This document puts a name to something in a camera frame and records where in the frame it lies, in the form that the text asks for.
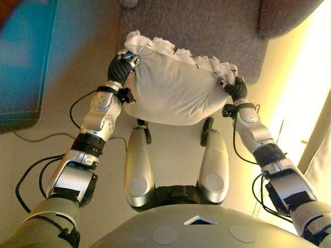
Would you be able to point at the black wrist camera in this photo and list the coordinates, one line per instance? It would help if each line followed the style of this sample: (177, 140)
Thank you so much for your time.
(228, 109)
(126, 95)

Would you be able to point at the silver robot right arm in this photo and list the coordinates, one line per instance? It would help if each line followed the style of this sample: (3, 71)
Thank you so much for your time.
(256, 129)

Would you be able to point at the silver robot right leg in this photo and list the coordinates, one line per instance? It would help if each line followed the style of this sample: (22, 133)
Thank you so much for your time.
(214, 165)

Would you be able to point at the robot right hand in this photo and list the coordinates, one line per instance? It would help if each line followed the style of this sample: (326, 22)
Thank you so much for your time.
(236, 89)

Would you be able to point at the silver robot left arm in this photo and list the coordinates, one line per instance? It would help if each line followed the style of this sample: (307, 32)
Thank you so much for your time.
(101, 116)

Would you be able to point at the grey fabric armchair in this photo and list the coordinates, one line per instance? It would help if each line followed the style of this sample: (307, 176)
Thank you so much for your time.
(207, 25)

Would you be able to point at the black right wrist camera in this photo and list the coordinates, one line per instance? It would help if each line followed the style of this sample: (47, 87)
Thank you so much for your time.
(228, 109)

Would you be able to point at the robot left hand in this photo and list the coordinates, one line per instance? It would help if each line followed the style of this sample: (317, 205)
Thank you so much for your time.
(120, 69)

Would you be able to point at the white fringed cushion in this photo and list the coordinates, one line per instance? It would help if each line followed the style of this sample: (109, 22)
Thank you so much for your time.
(175, 87)

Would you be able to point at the grey robot torso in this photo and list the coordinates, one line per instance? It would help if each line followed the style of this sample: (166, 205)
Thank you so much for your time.
(196, 232)

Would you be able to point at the white fringed throw blanket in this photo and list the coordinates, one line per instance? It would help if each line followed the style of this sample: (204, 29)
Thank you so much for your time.
(318, 144)

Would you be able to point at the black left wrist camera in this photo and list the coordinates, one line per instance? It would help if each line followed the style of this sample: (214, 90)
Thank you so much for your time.
(126, 95)

